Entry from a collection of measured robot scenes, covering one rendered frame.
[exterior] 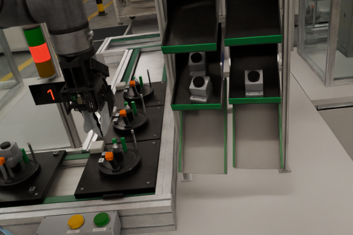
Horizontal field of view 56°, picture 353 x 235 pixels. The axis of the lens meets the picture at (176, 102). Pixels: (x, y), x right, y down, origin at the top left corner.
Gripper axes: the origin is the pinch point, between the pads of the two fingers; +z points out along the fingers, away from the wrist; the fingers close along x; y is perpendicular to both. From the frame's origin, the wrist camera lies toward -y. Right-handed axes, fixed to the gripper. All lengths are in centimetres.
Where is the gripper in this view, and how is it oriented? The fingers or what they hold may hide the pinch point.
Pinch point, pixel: (102, 129)
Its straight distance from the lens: 78.6
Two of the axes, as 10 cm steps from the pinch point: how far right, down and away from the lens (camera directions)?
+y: -0.2, 4.8, -8.8
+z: 1.3, 8.7, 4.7
